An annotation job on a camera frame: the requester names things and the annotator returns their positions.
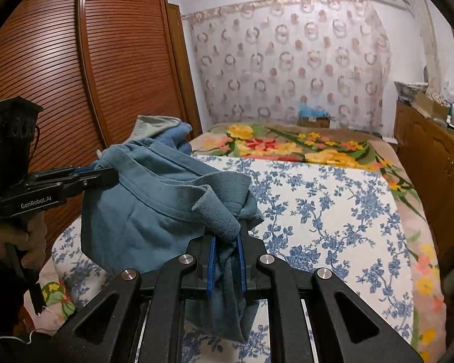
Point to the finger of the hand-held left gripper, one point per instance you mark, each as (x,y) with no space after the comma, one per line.
(94,181)
(60,172)

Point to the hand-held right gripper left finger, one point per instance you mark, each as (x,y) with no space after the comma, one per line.
(211,272)

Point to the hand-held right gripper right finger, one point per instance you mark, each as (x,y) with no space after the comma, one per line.
(243,272)

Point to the teal blue sweater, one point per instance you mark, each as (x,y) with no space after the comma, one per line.
(143,211)

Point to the person's left forearm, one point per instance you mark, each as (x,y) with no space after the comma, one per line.
(0,310)

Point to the person's left hand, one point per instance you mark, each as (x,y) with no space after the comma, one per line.
(32,238)

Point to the folded grey-green garment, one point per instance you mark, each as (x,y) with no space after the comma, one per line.
(151,126)

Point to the folded blue garment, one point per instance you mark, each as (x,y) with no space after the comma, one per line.
(176,138)

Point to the blue floral bedsheet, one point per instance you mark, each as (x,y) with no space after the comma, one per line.
(317,211)

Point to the wooden slatted wardrobe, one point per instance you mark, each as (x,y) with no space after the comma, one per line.
(117,64)

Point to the yellow red flower blanket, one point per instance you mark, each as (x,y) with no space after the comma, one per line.
(287,143)

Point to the small cardboard box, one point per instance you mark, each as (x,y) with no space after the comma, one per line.
(317,122)

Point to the blue plastic bag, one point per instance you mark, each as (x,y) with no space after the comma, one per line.
(312,111)

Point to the wooden sideboard cabinet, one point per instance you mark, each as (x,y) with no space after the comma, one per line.
(431,158)

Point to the pile of papers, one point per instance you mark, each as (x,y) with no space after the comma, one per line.
(410,90)

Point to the open cardboard box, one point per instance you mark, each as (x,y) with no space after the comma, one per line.
(431,106)

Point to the pale hanging curtain strip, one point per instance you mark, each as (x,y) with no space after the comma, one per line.
(429,45)

